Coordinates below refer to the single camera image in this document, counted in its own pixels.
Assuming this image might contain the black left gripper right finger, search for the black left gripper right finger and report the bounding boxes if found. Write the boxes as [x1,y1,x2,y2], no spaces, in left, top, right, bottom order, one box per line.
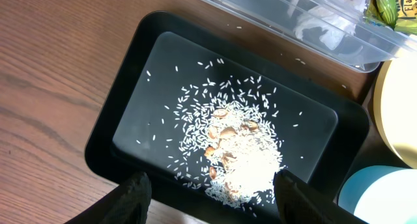
[273,169,366,224]

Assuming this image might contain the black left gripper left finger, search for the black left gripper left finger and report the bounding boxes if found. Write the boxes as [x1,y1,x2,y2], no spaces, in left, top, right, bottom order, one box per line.
[66,172,152,224]

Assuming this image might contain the light blue bowl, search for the light blue bowl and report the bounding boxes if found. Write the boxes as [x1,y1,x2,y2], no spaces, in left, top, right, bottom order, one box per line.
[338,165,416,224]

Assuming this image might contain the rice and nut leftovers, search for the rice and nut leftovers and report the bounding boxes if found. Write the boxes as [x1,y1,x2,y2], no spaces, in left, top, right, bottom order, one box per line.
[135,57,306,218]

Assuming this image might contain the green snack wrapper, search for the green snack wrapper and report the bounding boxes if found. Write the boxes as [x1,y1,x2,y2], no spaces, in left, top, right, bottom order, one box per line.
[365,0,416,35]

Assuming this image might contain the brown serving tray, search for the brown serving tray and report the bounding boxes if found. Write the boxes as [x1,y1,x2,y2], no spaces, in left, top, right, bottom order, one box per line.
[335,61,410,203]

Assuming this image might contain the black rectangular tray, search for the black rectangular tray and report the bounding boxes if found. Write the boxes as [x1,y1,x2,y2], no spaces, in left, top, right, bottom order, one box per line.
[85,12,369,223]

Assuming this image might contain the yellow round plate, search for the yellow round plate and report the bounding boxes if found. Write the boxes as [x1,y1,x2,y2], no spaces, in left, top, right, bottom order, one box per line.
[373,55,416,169]

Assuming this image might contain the clear plastic bin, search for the clear plastic bin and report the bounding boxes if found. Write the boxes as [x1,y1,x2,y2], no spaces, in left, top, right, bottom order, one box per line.
[202,0,416,73]

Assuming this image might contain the crumpled white tissue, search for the crumpled white tissue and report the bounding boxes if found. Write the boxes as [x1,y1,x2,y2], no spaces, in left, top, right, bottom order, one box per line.
[287,0,371,50]

